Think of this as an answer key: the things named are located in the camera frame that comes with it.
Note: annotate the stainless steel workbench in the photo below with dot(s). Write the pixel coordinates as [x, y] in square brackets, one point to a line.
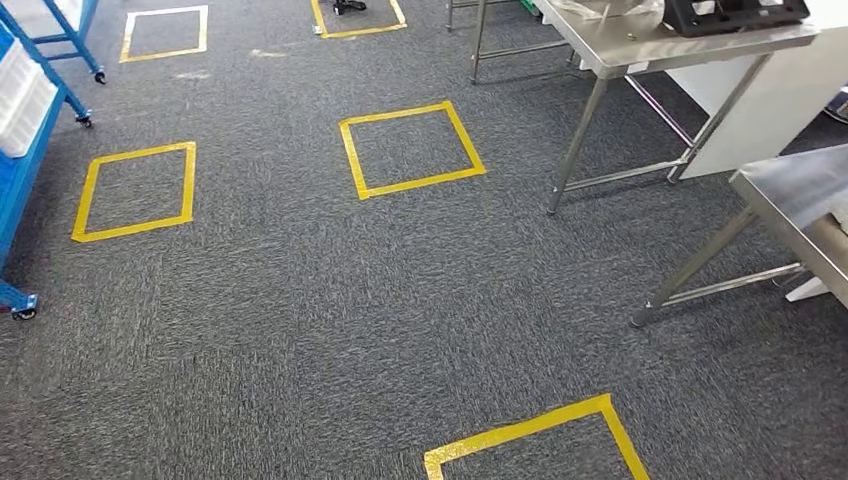
[788, 185]

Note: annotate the black plastic plate part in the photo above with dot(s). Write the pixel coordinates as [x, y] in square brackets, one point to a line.
[729, 23]

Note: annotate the small black floor device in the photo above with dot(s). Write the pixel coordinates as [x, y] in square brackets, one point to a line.
[348, 6]

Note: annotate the stainless steel side table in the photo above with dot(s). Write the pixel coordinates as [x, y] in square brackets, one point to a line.
[629, 46]

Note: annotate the yellow floor tape square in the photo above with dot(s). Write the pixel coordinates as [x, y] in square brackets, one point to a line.
[132, 228]
[162, 54]

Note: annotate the white cabinet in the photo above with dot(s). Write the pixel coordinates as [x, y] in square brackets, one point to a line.
[782, 112]

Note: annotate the white plastic crate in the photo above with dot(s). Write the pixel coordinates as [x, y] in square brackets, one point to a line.
[23, 106]

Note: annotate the chrome stanchion with round base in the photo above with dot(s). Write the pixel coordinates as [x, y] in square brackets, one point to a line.
[840, 109]

